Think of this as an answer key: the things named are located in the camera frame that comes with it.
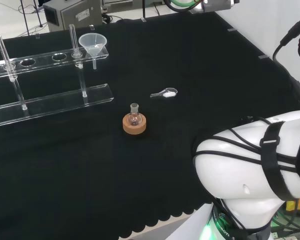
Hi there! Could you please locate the translucent plastic funnel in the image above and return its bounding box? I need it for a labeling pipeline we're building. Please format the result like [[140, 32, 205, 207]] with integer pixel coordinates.
[[78, 33, 109, 71]]

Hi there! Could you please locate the clear acrylic funnel stand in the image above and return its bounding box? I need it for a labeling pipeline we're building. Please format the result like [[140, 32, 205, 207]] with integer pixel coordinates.
[[0, 23, 115, 126]]

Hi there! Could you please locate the small glass round-bottom flask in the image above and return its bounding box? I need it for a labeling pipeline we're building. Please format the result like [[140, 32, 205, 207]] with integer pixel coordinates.
[[128, 102, 143, 127]]

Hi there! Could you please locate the black table cloth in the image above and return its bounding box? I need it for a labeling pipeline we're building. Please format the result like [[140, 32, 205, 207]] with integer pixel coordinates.
[[0, 11, 300, 240]]

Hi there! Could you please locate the grey metal control box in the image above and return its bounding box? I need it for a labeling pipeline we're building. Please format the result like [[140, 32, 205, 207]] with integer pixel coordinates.
[[42, 0, 102, 32]]

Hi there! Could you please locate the black tripod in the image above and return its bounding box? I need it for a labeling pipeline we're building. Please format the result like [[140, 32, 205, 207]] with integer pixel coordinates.
[[17, 0, 45, 35]]

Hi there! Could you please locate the yellow stop button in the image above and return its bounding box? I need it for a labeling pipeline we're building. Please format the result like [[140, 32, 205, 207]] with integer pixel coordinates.
[[286, 198, 300, 216]]

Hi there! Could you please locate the cork ring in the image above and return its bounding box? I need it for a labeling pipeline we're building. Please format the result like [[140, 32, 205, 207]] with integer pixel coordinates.
[[122, 112, 149, 136]]

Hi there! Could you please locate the green cable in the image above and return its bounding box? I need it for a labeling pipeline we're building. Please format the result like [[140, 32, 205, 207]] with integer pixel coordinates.
[[173, 0, 204, 9]]

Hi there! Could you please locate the thick black cable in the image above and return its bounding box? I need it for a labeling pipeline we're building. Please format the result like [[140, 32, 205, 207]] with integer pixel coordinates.
[[272, 4, 300, 72]]

